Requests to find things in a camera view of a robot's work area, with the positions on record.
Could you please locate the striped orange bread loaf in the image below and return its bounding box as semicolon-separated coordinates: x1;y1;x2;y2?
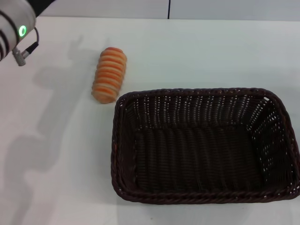
90;47;128;104

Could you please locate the dark brown woven basket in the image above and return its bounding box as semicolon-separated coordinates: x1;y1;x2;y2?
110;87;300;204

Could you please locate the black cable with metal connector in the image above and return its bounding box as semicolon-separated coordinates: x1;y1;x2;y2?
12;27;40;67

